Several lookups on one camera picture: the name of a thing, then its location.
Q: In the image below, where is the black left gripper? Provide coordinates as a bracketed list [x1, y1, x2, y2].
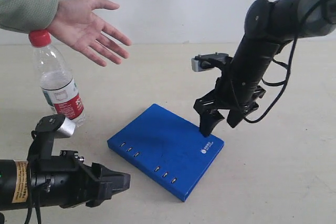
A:
[27, 129, 131, 208]

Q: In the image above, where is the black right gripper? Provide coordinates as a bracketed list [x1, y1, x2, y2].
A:
[193, 52, 266, 137]

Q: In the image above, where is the blue ring binder notebook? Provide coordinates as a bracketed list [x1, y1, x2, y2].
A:
[107, 103, 225, 202]

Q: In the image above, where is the clear water bottle red label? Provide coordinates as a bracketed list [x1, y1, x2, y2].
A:
[28, 29, 86, 127]

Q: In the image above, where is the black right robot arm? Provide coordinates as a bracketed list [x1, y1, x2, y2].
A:
[192, 0, 335, 137]

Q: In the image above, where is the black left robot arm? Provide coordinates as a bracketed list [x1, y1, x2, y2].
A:
[1, 114, 131, 210]

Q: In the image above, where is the green knit sleeve forearm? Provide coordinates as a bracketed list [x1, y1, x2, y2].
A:
[1, 0, 59, 34]

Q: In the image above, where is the person's open bare hand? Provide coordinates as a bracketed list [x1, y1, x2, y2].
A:
[47, 0, 132, 67]

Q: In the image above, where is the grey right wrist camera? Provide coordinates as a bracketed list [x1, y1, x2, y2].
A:
[191, 56, 214, 72]

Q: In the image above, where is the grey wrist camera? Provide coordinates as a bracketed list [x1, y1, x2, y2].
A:
[191, 56, 214, 72]
[35, 114, 77, 138]

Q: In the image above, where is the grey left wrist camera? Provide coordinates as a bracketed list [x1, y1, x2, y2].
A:
[35, 114, 77, 138]

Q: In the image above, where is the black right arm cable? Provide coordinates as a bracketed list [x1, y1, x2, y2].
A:
[244, 0, 336, 124]

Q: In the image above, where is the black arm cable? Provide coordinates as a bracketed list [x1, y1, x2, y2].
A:
[244, 0, 336, 124]
[0, 129, 43, 224]

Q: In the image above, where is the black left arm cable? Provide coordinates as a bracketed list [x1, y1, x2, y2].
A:
[0, 129, 43, 224]

